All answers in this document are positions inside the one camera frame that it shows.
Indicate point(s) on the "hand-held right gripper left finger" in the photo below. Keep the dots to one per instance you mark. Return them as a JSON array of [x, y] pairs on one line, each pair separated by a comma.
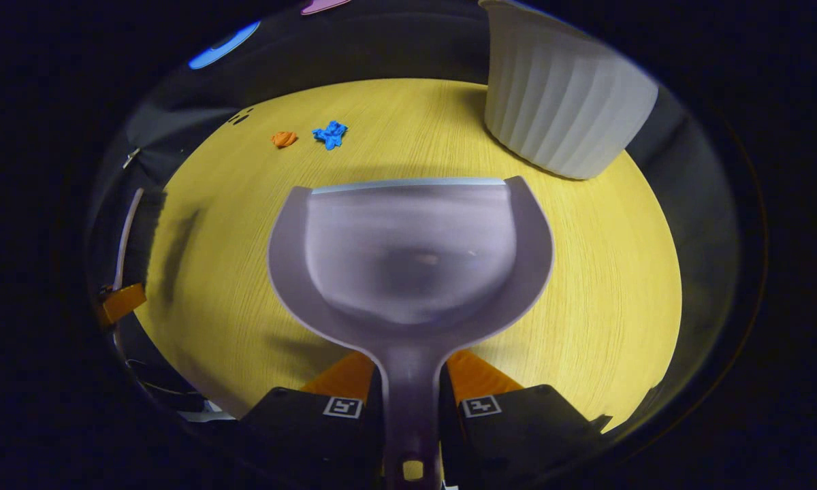
[[313, 429]]

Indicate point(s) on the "lilac plastic dustpan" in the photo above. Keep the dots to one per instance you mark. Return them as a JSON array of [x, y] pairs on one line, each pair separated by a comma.
[[408, 258]]

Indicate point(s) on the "orange paper trash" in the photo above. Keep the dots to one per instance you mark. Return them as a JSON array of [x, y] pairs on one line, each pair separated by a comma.
[[284, 139]]

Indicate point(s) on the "white ribbed garbage bin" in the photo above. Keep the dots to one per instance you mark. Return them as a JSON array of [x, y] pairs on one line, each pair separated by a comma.
[[558, 95]]

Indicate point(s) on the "black backdrop cloth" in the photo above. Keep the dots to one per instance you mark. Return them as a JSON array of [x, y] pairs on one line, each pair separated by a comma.
[[381, 47]]

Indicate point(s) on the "silver metal clip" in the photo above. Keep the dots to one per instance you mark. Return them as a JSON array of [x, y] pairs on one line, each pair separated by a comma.
[[131, 158]]

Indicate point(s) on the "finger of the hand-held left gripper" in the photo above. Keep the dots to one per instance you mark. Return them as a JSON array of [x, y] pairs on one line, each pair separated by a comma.
[[124, 303]]

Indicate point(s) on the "yellow wooden desktop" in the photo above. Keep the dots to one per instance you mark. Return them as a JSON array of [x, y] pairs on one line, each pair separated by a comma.
[[585, 272]]

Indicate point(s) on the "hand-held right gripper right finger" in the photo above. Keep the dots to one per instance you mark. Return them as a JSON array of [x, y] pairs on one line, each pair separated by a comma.
[[510, 429]]

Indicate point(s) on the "blue paper trash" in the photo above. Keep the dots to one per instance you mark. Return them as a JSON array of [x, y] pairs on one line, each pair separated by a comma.
[[330, 134]]

